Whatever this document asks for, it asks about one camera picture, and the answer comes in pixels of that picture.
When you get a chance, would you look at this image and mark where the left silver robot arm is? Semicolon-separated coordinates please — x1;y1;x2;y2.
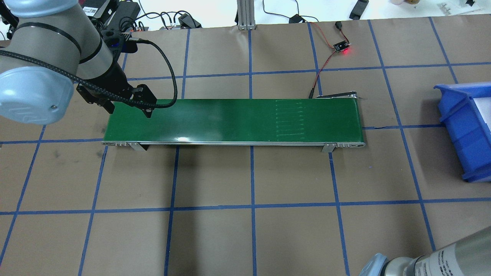
0;0;157;125

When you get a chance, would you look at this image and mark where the blue plastic bin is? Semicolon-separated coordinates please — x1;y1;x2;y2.
434;82;491;183

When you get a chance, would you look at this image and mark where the green conveyor belt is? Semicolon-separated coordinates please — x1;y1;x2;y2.
102;97;366;152

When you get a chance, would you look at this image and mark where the black power adapter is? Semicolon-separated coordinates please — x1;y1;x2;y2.
109;1;141;26

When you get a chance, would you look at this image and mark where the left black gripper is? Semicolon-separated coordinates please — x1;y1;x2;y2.
76;65;157;118

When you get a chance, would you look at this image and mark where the black braided cable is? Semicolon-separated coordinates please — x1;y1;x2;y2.
0;38;178;109

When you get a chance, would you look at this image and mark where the small sensor board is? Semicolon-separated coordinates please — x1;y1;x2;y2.
333;40;350;53

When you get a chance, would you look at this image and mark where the aluminium frame post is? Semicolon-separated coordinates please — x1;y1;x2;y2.
237;0;256;30

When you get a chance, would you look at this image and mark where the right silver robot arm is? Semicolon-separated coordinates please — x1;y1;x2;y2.
360;227;491;276

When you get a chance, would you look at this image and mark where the red black wire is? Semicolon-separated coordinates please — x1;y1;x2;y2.
308;22;351;99

